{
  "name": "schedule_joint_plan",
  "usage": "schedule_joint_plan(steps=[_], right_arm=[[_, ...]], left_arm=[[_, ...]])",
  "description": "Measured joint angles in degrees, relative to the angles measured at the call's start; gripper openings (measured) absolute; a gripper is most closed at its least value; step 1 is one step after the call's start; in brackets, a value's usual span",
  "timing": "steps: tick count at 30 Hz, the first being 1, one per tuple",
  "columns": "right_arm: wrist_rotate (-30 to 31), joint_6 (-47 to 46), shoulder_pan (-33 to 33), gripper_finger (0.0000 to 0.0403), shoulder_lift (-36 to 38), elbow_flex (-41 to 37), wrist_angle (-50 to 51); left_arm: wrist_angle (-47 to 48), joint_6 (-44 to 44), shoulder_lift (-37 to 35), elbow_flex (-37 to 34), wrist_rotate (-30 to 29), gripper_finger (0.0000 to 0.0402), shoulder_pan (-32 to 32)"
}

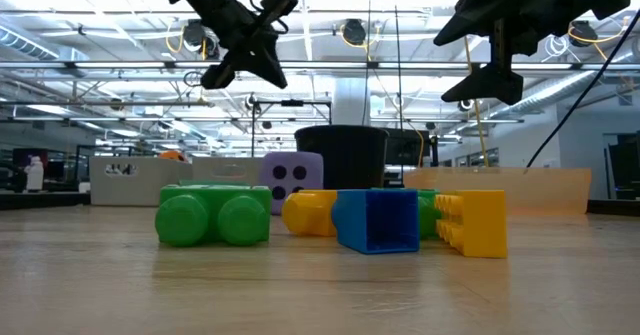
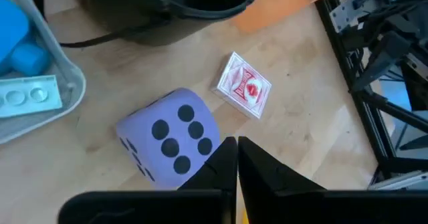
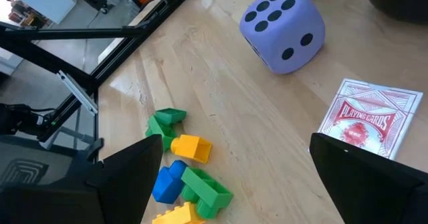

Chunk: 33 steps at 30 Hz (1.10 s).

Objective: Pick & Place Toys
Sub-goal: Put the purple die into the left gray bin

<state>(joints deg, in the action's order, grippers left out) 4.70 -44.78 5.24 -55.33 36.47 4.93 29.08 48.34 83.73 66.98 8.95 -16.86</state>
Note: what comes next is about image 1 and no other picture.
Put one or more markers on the long yellow toy brick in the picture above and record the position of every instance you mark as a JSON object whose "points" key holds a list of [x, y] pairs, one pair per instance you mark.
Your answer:
{"points": [[480, 222]]}

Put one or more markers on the dark computer monitor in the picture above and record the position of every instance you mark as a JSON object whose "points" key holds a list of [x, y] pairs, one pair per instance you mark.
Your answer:
{"points": [[22, 156], [625, 165]]}

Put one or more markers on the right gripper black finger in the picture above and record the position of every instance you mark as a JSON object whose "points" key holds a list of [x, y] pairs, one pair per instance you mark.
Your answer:
{"points": [[495, 85], [470, 10]]}

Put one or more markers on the black camera stand frame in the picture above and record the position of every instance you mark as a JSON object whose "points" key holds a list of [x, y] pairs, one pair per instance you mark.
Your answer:
{"points": [[292, 103]]}

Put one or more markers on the white bottle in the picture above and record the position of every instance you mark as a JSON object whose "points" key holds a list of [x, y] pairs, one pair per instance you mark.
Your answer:
{"points": [[34, 174]]}

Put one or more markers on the black bucket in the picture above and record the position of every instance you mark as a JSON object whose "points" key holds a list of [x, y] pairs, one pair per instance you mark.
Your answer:
{"points": [[350, 155]]}

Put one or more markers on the orange foam die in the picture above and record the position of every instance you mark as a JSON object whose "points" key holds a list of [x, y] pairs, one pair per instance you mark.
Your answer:
{"points": [[172, 155]]}

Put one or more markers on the yellow round-stud toy brick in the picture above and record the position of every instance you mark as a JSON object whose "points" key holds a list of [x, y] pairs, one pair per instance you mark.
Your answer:
{"points": [[310, 212]]}

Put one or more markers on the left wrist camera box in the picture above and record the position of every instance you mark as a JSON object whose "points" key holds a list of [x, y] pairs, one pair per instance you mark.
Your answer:
{"points": [[277, 2]]}

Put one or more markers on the black background desk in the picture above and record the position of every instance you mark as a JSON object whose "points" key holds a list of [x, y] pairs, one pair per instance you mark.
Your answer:
{"points": [[30, 200]]}

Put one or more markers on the blue hollow toy brick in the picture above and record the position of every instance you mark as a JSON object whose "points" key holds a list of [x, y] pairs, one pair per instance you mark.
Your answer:
{"points": [[375, 220]]}

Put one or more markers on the orange translucent tray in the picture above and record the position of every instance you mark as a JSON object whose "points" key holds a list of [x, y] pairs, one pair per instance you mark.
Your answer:
{"points": [[525, 190]]}

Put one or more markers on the medium green toy brick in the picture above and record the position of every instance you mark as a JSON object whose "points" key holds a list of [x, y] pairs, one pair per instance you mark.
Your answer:
{"points": [[429, 215]]}

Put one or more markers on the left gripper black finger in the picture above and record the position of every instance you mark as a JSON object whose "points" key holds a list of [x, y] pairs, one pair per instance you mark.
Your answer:
{"points": [[267, 65], [217, 77]]}

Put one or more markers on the large green toy brick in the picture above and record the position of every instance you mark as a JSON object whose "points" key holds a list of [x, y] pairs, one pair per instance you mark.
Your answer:
{"points": [[215, 215]]}

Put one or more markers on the purple foam die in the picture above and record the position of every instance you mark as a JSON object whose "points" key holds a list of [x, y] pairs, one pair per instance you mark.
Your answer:
{"points": [[292, 167]]}

